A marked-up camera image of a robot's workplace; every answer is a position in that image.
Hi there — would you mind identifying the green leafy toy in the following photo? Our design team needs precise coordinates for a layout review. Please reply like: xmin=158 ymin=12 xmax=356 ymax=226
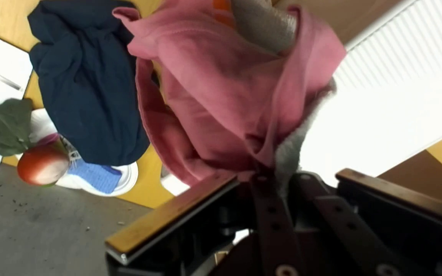
xmin=0 ymin=96 xmax=36 ymax=157

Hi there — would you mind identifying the red apple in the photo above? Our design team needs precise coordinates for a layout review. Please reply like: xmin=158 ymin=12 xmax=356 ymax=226
xmin=15 ymin=142 xmax=72 ymax=186

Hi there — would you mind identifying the navy blue cloth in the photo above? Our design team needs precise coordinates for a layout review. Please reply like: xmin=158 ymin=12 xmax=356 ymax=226
xmin=26 ymin=0 xmax=151 ymax=167

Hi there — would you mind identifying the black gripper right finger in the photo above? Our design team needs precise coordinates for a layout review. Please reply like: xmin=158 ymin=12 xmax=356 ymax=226
xmin=300 ymin=177 xmax=403 ymax=276

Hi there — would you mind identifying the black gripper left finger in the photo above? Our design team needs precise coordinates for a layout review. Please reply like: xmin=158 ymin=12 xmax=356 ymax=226
xmin=250 ymin=171 xmax=305 ymax=276

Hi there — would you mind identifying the white plastic basket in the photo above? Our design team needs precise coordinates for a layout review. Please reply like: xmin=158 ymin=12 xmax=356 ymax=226
xmin=297 ymin=0 xmax=442 ymax=188

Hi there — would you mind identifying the pink shirt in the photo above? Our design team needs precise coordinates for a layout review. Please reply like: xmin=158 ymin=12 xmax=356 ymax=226
xmin=111 ymin=0 xmax=348 ymax=188

